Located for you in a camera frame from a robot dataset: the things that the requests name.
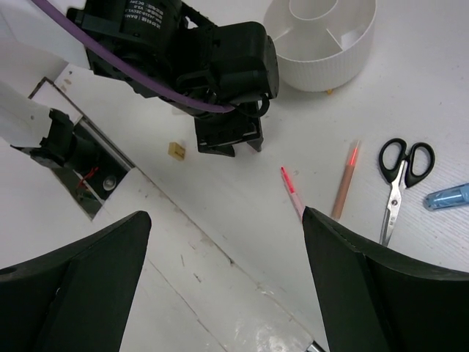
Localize red pink pen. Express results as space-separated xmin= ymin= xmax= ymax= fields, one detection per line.
xmin=280 ymin=166 xmax=305 ymax=221

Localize small yellow eraser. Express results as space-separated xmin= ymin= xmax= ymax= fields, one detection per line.
xmin=168 ymin=142 xmax=186 ymax=161

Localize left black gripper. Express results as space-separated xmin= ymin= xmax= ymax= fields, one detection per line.
xmin=176 ymin=21 xmax=279 ymax=158

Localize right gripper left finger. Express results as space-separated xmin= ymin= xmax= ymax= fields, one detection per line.
xmin=1 ymin=211 xmax=152 ymax=351

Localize brown orange pen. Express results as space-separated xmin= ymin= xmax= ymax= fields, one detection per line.
xmin=331 ymin=140 xmax=361 ymax=221

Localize black handled scissors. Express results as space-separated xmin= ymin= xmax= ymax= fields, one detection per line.
xmin=378 ymin=138 xmax=436 ymax=247

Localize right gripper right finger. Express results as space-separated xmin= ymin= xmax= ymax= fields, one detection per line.
xmin=303 ymin=208 xmax=468 ymax=351

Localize white round divided organizer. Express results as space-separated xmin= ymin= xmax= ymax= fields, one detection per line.
xmin=263 ymin=0 xmax=377 ymax=92

